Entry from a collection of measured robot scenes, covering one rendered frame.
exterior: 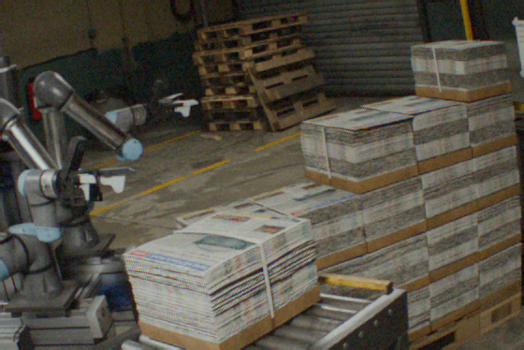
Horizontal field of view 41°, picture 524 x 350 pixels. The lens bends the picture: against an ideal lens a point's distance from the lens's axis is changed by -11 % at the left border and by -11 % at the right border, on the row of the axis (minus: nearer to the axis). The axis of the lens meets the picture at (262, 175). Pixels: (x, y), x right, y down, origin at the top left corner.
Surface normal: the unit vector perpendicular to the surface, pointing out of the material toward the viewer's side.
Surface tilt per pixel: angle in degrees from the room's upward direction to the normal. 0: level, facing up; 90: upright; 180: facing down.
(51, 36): 90
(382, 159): 90
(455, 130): 90
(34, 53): 90
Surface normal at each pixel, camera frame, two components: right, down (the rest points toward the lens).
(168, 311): -0.64, 0.27
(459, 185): 0.44, 0.14
